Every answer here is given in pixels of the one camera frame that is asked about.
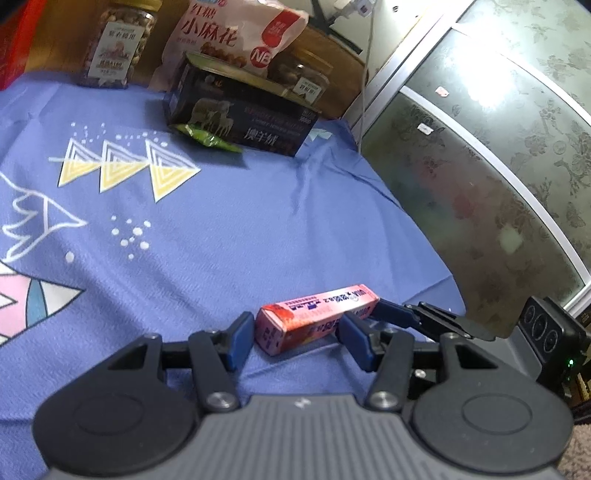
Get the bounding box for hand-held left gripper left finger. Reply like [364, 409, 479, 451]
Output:
[106, 311, 256, 414]

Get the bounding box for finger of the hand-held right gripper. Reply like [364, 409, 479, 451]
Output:
[367, 299, 515, 347]

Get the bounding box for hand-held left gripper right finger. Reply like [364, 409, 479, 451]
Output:
[338, 313, 502, 414]

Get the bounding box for long pink snack box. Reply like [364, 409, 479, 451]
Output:
[254, 284, 382, 357]

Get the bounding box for blue printed blanket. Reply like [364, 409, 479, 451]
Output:
[0, 69, 467, 480]

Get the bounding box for frosted glass sliding door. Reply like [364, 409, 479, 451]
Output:
[346, 0, 591, 333]

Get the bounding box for crumpled green snack packet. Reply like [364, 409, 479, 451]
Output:
[173, 122, 243, 153]

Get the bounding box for black cardboard box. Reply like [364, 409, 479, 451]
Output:
[164, 51, 321, 158]

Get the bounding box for brown padded headboard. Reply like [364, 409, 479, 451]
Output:
[295, 21, 370, 121]

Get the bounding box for nut jar with gold lid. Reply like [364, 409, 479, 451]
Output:
[76, 0, 162, 89]
[268, 39, 334, 104]

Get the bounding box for pink snack bag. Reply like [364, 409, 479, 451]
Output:
[148, 0, 310, 90]

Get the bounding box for red gift box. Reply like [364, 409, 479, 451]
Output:
[0, 0, 47, 90]

